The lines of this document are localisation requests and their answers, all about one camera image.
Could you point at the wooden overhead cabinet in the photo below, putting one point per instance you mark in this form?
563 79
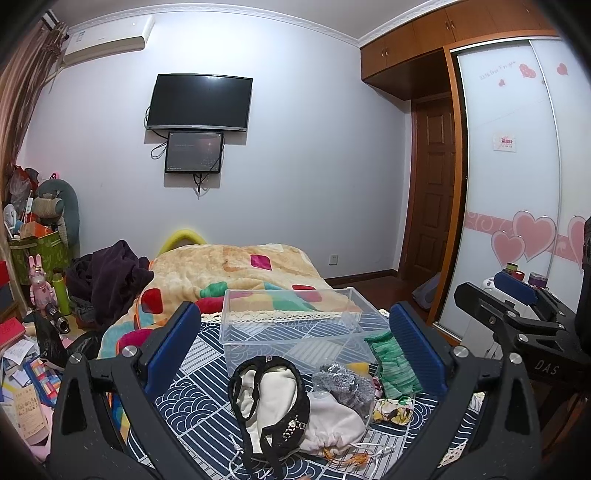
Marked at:
409 62

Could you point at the grey plush pillow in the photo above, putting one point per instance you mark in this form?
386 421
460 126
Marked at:
57 202

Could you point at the small black wall monitor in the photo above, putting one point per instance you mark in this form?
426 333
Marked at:
193 152

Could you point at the colourful plush blanket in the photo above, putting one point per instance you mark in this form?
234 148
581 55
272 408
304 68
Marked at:
201 274

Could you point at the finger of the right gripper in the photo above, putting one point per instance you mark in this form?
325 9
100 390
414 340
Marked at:
515 288

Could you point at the white sliding wardrobe door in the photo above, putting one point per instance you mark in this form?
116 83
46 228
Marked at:
527 111

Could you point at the yellow headboard cushion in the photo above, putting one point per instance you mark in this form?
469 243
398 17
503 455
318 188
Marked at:
179 238

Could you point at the clear plastic storage box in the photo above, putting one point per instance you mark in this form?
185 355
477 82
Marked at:
309 328

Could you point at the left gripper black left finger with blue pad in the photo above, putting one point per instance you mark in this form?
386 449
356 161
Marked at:
106 425

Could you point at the grey knit item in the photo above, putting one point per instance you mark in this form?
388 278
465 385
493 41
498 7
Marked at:
348 387

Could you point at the brown curtain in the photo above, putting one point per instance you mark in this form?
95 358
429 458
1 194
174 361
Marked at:
21 83

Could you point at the white drawstring pouch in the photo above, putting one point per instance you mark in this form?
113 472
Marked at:
332 427

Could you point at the yellow sponge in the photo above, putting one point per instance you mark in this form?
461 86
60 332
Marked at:
360 368

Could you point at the white air conditioner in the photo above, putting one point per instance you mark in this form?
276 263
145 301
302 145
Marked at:
120 36

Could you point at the brown wooden door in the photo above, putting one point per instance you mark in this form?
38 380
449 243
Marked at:
431 188

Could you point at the blue patterned bed sheet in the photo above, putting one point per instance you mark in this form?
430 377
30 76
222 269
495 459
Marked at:
196 409

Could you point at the green knit sock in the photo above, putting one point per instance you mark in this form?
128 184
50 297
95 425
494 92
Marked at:
394 370

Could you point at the pink rabbit toy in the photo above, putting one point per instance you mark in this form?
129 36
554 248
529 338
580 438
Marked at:
42 293

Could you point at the green bottle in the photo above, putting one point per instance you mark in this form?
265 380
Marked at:
60 289

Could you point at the dark purple clothes pile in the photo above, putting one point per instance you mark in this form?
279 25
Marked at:
106 282

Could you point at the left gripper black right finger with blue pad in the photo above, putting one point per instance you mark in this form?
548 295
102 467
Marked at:
506 440

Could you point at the black wall television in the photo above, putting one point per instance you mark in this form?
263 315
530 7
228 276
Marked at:
199 101

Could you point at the floral fabric scrunchie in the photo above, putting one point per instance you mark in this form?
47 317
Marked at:
394 411

